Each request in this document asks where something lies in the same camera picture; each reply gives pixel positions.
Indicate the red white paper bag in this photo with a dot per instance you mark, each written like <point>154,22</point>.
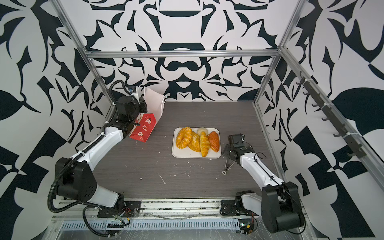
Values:
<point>155,106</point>

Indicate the white steamed bun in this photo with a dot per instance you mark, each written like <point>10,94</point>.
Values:
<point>202,130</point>

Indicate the white plastic tray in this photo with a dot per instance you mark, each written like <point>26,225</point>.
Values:
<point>187,153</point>

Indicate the small green circuit board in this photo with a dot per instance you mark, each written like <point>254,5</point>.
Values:
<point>247,226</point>

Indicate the grey wall hook rail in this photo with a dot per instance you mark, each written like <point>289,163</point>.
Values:
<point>333,115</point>

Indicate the yellow twisted ring bread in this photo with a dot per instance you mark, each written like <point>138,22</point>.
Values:
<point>184,137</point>

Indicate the white slotted cable duct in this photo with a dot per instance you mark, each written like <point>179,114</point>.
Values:
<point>187,224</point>

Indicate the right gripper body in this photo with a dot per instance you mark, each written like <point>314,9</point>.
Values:
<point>229,151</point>

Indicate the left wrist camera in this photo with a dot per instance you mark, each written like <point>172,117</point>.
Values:
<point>134,91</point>

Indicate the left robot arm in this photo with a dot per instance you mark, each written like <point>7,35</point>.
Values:
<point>74,182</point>

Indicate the yellow oval fake bread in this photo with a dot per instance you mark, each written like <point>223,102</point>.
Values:
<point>194,145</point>

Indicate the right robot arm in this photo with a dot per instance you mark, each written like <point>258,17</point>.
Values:
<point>279,204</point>

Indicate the small yellow fake bread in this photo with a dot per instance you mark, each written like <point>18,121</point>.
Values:
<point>204,144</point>

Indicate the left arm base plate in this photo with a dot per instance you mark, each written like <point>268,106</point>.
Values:
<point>127,209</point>

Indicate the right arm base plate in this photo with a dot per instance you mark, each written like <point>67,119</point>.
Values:
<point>232,208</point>

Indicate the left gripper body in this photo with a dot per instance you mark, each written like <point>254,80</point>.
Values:
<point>140,108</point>

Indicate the orange croissant fake bread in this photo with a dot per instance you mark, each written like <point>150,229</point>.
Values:
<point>214,140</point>

